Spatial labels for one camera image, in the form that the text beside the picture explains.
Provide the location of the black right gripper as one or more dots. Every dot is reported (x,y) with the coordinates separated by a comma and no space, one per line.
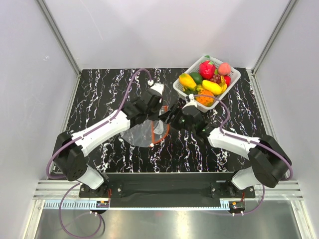
(176,110)

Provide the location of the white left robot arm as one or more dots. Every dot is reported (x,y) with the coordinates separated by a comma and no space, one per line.
(70,152)

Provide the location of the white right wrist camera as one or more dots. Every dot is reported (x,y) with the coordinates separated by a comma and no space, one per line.
(190,101)

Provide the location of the purple grape bunch toy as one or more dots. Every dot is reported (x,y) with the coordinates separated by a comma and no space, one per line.
(216,78)

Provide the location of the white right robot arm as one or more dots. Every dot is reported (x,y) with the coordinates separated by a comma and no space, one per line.
(269,163)

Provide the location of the yellow banana toy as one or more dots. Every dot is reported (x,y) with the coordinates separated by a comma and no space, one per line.
(223,84)

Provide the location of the white plastic basket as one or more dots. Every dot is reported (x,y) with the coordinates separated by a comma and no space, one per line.
(209,80)

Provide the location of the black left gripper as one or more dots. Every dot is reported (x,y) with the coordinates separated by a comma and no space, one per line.
(158,107)

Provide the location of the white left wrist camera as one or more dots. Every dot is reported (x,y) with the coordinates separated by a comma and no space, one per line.
(156,88)

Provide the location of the red dragon fruit toy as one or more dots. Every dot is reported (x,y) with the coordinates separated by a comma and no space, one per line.
(207,69)

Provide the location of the yellow orange papaya toy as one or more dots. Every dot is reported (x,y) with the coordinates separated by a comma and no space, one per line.
(187,81)

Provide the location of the green avocado toy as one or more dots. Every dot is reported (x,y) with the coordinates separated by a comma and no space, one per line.
(196,77)

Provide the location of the white slotted cable duct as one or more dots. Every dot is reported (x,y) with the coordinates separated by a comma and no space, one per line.
(76,205)

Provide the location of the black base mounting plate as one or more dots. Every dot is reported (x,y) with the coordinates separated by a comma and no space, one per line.
(167,190)

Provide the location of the orange pineapple toy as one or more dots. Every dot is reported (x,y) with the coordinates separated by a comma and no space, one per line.
(206,101)

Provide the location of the red strawberry toy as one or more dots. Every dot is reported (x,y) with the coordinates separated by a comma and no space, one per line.
(227,80)

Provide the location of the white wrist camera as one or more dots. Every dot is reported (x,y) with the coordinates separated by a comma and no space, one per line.
(190,101)
(156,88)

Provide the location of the clear zip top bag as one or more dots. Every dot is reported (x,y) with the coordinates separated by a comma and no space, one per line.
(146,129)

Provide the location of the pink peach toy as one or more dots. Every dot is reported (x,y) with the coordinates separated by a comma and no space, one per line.
(224,69)

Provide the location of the aluminium frame rail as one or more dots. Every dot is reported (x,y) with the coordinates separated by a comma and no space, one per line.
(289,190)

